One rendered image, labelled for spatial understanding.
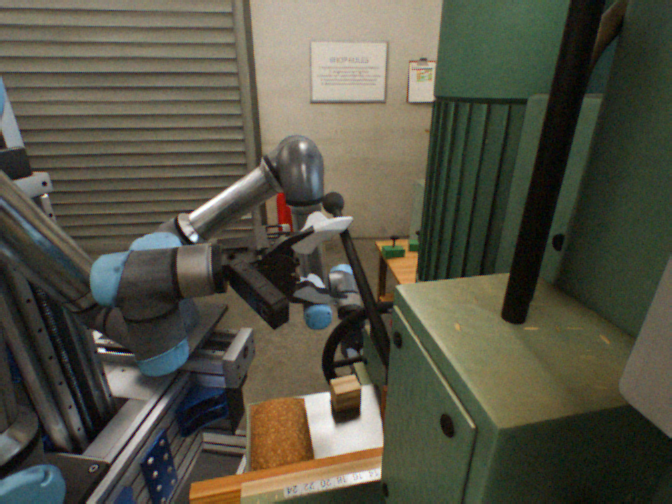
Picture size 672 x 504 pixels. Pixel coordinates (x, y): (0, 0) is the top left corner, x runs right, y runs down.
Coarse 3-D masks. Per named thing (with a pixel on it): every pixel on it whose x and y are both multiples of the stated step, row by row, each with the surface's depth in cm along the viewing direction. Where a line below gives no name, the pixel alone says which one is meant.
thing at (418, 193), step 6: (414, 180) 296; (420, 180) 292; (414, 186) 297; (420, 186) 282; (414, 192) 297; (420, 192) 282; (414, 198) 298; (420, 198) 283; (414, 204) 298; (420, 204) 283; (414, 210) 299; (420, 210) 284; (414, 216) 300; (420, 216) 284; (414, 222) 300; (420, 222) 285; (414, 228) 301; (414, 234) 301
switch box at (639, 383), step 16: (656, 304) 8; (656, 320) 8; (640, 336) 9; (656, 336) 8; (640, 352) 9; (656, 352) 8; (640, 368) 9; (656, 368) 8; (624, 384) 9; (640, 384) 8; (656, 384) 8; (640, 400) 9; (656, 400) 8; (656, 416) 8
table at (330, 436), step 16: (368, 384) 71; (320, 400) 64; (368, 400) 64; (320, 416) 61; (336, 416) 61; (352, 416) 61; (368, 416) 61; (320, 432) 58; (336, 432) 58; (352, 432) 58; (368, 432) 58; (320, 448) 55; (336, 448) 55; (352, 448) 55; (368, 448) 55
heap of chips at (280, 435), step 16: (272, 400) 61; (288, 400) 60; (304, 400) 64; (256, 416) 58; (272, 416) 56; (288, 416) 56; (304, 416) 58; (256, 432) 55; (272, 432) 54; (288, 432) 54; (304, 432) 55; (256, 448) 53; (272, 448) 52; (288, 448) 52; (304, 448) 53; (256, 464) 52; (272, 464) 51
